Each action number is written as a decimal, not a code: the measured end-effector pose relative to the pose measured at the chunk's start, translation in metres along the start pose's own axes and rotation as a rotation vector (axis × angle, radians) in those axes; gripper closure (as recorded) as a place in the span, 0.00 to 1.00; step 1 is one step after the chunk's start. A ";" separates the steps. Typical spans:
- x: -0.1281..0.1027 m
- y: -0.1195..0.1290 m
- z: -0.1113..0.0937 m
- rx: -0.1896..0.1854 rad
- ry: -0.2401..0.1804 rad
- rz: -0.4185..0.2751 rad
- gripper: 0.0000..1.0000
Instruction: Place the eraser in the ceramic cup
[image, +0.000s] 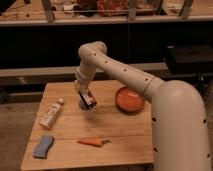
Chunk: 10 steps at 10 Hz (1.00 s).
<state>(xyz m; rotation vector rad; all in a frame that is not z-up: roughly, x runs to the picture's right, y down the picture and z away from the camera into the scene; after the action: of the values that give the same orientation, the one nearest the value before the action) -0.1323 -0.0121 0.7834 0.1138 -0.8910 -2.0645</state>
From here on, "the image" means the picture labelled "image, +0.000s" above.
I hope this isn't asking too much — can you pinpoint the orange toy carrot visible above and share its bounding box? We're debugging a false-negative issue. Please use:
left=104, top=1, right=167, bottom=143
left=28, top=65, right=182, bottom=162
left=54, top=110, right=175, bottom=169
left=78, top=138, right=110, bottom=147

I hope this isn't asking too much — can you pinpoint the black box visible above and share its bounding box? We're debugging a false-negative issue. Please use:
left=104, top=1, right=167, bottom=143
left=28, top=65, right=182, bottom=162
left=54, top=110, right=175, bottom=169
left=165, top=44, right=213, bottom=74

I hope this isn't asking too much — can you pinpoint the wooden shelf bench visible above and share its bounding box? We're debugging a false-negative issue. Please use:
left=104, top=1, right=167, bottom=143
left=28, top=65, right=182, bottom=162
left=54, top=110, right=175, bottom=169
left=0, top=0, right=213, bottom=27

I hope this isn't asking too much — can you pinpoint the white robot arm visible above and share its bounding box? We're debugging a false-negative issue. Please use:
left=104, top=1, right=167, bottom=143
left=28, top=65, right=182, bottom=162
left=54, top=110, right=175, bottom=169
left=76, top=41, right=213, bottom=171

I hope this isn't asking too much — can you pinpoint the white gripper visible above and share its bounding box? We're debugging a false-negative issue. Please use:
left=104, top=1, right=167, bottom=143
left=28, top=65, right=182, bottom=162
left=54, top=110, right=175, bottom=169
left=74, top=80, right=97, bottom=110

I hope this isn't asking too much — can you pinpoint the blue sponge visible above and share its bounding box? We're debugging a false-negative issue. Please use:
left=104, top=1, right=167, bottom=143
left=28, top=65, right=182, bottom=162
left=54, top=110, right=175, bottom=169
left=33, top=135, right=54, bottom=159

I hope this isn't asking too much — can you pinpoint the white bottle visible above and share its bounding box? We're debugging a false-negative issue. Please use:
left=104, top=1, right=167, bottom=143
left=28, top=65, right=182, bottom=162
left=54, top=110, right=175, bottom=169
left=39, top=98, right=64, bottom=129

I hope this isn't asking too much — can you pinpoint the wooden table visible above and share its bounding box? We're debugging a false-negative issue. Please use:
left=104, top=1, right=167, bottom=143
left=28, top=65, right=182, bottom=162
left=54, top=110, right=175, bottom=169
left=21, top=80, right=153, bottom=171

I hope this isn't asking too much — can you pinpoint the orange bowl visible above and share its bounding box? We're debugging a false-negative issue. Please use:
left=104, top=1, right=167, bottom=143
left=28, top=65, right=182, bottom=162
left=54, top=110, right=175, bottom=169
left=115, top=87, right=145, bottom=113

